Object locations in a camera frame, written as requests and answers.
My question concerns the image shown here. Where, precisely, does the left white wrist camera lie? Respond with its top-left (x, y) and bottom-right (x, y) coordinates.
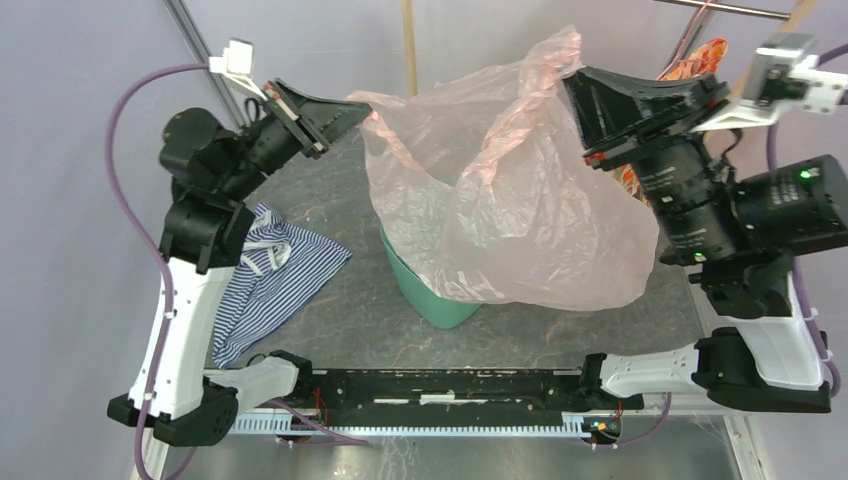
top-left (208, 38), bottom-right (268, 101)

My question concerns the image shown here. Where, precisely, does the pink translucent trash bag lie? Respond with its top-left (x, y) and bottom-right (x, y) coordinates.
top-left (352, 26), bottom-right (660, 311)

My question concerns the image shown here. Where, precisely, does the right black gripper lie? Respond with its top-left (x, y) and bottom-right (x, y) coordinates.
top-left (554, 58), bottom-right (740, 262)

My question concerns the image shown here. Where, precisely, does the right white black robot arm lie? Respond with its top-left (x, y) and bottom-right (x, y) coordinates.
top-left (564, 67), bottom-right (847, 414)

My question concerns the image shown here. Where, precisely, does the wooden clothes rack frame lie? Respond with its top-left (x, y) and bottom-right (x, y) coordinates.
top-left (399, 1), bottom-right (817, 96)

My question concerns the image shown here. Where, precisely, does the floral orange hanging bag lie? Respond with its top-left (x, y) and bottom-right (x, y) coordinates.
top-left (611, 37), bottom-right (728, 206)

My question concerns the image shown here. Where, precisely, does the metal corner post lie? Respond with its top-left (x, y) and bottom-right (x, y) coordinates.
top-left (163, 0), bottom-right (246, 126)

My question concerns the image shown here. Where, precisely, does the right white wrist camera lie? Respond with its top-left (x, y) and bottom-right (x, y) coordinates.
top-left (692, 33), bottom-right (847, 132)

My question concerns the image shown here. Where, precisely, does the blue white striped cloth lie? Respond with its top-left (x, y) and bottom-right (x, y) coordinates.
top-left (211, 204), bottom-right (352, 369)

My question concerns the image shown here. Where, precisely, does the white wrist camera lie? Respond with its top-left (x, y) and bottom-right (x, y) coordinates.
top-left (692, 33), bottom-right (847, 132)
top-left (208, 38), bottom-right (268, 101)

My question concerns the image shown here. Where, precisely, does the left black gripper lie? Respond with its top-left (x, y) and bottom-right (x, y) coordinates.
top-left (220, 77), bottom-right (374, 201)

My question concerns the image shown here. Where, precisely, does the green plastic trash bin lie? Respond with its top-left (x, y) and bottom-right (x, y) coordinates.
top-left (380, 228), bottom-right (482, 329)

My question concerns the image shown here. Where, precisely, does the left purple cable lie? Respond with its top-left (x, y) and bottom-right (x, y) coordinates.
top-left (104, 63), bottom-right (213, 480)

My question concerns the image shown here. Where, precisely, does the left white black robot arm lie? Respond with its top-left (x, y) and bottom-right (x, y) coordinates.
top-left (107, 79), bottom-right (371, 447)

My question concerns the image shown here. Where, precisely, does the metal hanging rod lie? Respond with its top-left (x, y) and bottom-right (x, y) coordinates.
top-left (656, 0), bottom-right (791, 21)

